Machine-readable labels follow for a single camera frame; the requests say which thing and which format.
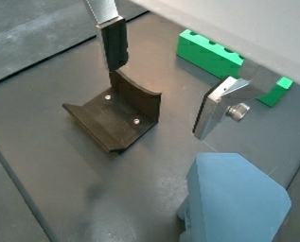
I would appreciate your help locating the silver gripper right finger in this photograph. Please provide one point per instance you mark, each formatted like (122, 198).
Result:
(225, 100)

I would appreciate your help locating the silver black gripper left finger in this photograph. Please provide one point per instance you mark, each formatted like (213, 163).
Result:
(111, 30)

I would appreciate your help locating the green shape sorter board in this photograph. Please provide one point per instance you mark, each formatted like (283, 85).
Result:
(221, 62)

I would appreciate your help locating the black curved block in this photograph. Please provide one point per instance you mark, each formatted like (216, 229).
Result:
(118, 115)

